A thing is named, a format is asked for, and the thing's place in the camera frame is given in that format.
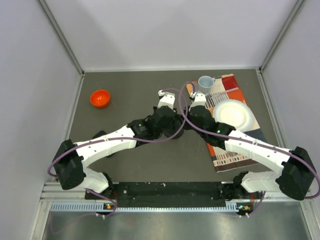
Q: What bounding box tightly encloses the white plate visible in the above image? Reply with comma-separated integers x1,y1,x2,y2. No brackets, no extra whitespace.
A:
213,99,255,132

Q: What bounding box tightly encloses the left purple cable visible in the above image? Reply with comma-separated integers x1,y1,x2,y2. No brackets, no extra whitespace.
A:
47,87,188,179

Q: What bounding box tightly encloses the black smartphone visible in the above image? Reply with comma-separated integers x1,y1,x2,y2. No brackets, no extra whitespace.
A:
92,130,106,139

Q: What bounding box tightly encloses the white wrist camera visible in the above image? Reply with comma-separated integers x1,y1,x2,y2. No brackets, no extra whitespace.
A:
157,90,175,110
189,92,207,108

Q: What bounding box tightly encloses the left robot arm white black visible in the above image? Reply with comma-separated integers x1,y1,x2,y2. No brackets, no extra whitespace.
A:
51,106,184,199

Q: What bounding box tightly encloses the patterned orange placemat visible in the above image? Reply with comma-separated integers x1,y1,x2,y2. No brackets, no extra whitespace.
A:
186,74,266,173

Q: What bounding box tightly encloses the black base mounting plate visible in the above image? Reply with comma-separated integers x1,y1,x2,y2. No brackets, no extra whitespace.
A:
114,181,232,208

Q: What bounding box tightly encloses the grey slotted cable duct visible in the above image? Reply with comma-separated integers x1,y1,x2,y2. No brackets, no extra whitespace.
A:
50,202,239,213

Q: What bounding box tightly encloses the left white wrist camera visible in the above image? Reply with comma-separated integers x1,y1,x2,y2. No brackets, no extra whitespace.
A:
157,90,175,110

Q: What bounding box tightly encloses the orange bowl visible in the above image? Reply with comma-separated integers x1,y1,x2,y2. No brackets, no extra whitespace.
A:
89,89,111,108

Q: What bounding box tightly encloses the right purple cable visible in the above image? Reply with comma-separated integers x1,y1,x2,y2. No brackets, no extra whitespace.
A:
178,81,320,200

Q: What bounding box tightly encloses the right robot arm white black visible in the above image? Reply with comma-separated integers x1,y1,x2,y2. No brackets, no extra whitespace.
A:
183,105,319,201

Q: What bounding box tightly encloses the light blue cup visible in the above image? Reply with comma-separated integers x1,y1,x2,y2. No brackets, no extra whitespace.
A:
197,75,216,96

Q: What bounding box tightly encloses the black phone stand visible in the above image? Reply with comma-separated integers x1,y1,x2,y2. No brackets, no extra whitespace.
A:
163,129,184,139

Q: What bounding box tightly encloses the purple cable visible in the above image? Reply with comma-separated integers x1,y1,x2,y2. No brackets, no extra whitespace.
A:
47,87,188,179
178,81,320,200

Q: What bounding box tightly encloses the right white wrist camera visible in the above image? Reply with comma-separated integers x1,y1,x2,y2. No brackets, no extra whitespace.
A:
189,92,207,108

